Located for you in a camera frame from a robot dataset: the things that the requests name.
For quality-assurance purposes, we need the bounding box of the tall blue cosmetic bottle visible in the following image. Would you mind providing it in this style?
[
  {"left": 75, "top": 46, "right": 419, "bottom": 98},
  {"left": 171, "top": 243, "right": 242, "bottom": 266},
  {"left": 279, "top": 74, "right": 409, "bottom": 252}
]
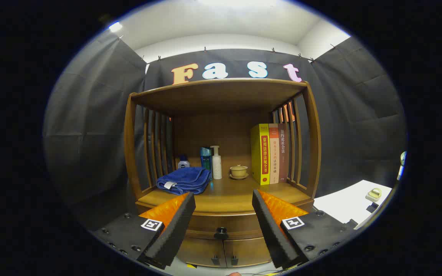
[{"left": 200, "top": 147, "right": 213, "bottom": 181}]

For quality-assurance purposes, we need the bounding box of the blue folded towel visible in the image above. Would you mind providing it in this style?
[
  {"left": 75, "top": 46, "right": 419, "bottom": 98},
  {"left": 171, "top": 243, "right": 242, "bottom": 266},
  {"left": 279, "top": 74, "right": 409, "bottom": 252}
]
[{"left": 156, "top": 167, "right": 212, "bottom": 195}]

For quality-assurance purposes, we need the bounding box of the orange and cream book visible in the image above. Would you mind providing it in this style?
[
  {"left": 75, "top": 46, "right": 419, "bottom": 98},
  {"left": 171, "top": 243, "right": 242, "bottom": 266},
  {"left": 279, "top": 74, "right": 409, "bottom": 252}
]
[{"left": 269, "top": 123, "right": 280, "bottom": 184}]

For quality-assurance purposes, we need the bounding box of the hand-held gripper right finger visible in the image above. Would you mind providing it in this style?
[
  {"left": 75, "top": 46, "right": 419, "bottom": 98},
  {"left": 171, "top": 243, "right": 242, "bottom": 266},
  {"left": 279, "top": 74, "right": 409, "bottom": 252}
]
[{"left": 252, "top": 189, "right": 359, "bottom": 269}]

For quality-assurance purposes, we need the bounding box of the thick yellow book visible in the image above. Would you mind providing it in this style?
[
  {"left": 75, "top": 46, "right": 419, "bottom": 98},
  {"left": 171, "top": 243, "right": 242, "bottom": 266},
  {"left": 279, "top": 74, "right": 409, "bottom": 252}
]
[{"left": 251, "top": 123, "right": 270, "bottom": 186}]

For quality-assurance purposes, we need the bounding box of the white pump bottle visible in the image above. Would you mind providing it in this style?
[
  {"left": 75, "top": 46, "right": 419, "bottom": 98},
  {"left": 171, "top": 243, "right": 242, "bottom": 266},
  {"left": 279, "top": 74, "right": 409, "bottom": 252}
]
[{"left": 210, "top": 145, "right": 223, "bottom": 180}]

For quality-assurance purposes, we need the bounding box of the wooden countertop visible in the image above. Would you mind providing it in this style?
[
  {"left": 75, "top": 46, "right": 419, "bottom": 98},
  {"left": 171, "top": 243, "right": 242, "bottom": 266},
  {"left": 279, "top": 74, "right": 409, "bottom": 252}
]
[{"left": 136, "top": 156, "right": 315, "bottom": 216}]

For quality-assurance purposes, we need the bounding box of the wooden cabinet door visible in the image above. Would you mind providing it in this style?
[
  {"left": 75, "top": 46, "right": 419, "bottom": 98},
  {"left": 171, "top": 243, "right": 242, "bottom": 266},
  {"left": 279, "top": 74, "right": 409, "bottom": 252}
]
[
  {"left": 177, "top": 238, "right": 226, "bottom": 268},
  {"left": 224, "top": 238, "right": 273, "bottom": 267}
]

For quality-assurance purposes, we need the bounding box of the beige lidded tea cup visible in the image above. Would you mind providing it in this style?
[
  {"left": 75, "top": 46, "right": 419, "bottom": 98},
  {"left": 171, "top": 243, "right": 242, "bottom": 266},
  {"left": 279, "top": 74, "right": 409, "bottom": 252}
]
[{"left": 229, "top": 164, "right": 249, "bottom": 180}]

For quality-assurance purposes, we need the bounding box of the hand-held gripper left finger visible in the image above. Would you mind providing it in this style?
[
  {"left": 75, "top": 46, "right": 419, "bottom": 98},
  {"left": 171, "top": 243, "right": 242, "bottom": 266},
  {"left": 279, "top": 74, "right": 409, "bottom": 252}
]
[{"left": 91, "top": 192, "right": 196, "bottom": 270}]

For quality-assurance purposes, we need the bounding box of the wooden cabinet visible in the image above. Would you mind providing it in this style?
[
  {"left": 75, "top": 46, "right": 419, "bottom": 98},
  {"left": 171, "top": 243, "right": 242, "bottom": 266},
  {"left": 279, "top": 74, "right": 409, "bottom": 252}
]
[{"left": 124, "top": 79, "right": 322, "bottom": 268}]

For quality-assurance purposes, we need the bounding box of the small cream object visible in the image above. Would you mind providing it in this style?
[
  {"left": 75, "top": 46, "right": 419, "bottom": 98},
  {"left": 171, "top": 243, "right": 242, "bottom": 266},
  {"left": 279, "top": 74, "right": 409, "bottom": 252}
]
[{"left": 365, "top": 188, "right": 382, "bottom": 203}]

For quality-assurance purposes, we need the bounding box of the brown book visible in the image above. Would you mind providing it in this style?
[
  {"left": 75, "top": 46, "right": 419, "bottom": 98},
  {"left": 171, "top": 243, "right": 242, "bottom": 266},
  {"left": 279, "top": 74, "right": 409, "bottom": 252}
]
[{"left": 278, "top": 123, "right": 289, "bottom": 182}]

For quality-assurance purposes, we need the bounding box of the white side table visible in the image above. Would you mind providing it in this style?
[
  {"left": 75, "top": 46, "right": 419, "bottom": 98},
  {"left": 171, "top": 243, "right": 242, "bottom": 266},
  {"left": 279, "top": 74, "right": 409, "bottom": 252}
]
[{"left": 313, "top": 180, "right": 393, "bottom": 230}]

